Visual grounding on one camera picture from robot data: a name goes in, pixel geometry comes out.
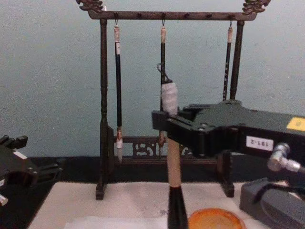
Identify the dark grey ink stone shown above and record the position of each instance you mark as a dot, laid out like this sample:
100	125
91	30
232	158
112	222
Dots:
274	212

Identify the black brush with white lettering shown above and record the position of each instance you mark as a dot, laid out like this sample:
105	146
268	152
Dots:
227	64

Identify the white paper sheet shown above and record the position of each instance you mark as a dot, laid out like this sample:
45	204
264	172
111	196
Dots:
114	223

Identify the white felt mat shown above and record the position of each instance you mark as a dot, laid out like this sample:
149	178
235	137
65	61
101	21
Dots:
107	207

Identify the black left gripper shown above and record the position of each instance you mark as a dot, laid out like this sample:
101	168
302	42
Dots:
14	167

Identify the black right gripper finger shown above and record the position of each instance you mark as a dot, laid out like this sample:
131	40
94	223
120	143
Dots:
160	119

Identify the dark carved wooden brush rack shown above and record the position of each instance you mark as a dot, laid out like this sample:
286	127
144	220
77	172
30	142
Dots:
103	71

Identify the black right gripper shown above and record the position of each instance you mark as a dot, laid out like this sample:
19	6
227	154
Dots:
238	119

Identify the thin black brush brown ferrule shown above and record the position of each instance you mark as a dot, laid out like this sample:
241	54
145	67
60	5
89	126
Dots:
163	52

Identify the orange round dish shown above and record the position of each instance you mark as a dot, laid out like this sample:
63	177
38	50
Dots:
214	219

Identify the black table cloth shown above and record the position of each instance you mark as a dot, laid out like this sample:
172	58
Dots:
76	169

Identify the black brush with white bristles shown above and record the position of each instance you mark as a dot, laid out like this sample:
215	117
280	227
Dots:
118	86

